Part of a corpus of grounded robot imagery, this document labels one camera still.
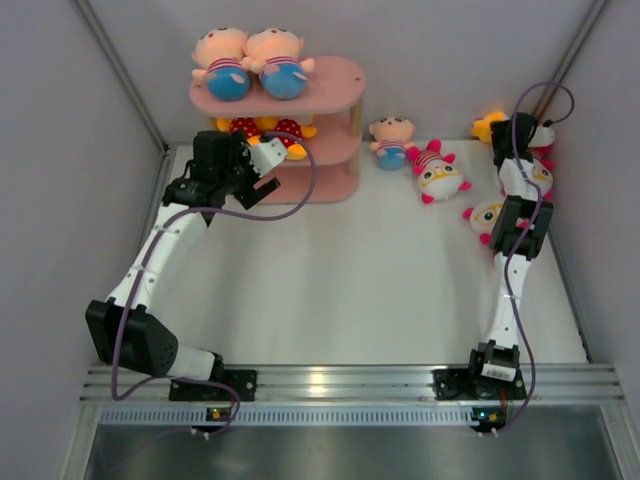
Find yellow plush red dotted dress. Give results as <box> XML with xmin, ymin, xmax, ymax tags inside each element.
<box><xmin>213</xmin><ymin>117</ymin><xmax>276</xmax><ymax>145</ymax></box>

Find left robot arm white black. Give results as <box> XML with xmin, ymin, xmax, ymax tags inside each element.
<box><xmin>85</xmin><ymin>131</ymin><xmax>287</xmax><ymax>400</ymax></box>

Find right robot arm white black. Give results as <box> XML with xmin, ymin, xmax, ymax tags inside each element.
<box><xmin>466</xmin><ymin>112</ymin><xmax>553</xmax><ymax>400</ymax></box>

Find pink three-tier shelf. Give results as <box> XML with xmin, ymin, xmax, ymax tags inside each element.
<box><xmin>189</xmin><ymin>56</ymin><xmax>366</xmax><ymax>203</ymax></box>

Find white plush yellow glasses right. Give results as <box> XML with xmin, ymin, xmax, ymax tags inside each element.
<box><xmin>529</xmin><ymin>148</ymin><xmax>554</xmax><ymax>201</ymax></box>

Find white plush yellow glasses front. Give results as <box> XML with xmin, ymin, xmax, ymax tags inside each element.
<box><xmin>462</xmin><ymin>198</ymin><xmax>504</xmax><ymax>245</ymax></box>

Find small baby doll on table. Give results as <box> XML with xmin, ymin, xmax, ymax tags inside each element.
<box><xmin>368</xmin><ymin>116</ymin><xmax>415</xmax><ymax>171</ymax></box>

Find left baby doll blue pants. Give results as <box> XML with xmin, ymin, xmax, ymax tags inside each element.
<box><xmin>191</xmin><ymin>27</ymin><xmax>250</xmax><ymax>101</ymax></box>

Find baby doll blue pants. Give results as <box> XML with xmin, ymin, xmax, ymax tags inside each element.
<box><xmin>243</xmin><ymin>27</ymin><xmax>316</xmax><ymax>100</ymax></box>
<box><xmin>191</xmin><ymin>27</ymin><xmax>250</xmax><ymax>101</ymax></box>

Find right baby doll blue pants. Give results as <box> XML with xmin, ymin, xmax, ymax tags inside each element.
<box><xmin>243</xmin><ymin>27</ymin><xmax>316</xmax><ymax>100</ymax></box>

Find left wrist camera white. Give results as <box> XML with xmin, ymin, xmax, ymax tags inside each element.
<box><xmin>249</xmin><ymin>138</ymin><xmax>288</xmax><ymax>178</ymax></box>

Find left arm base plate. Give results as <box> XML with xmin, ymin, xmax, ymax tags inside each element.
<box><xmin>168</xmin><ymin>368</ymin><xmax>258</xmax><ymax>402</ymax></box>

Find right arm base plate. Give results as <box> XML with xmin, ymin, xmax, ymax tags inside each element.
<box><xmin>433</xmin><ymin>367</ymin><xmax>527</xmax><ymax>401</ymax></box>

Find perforated cable duct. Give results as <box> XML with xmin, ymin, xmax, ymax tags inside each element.
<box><xmin>99</xmin><ymin>404</ymin><xmax>502</xmax><ymax>427</ymax></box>

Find aluminium mounting rail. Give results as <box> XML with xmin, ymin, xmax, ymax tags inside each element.
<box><xmin>79</xmin><ymin>363</ymin><xmax>626</xmax><ymax>402</ymax></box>

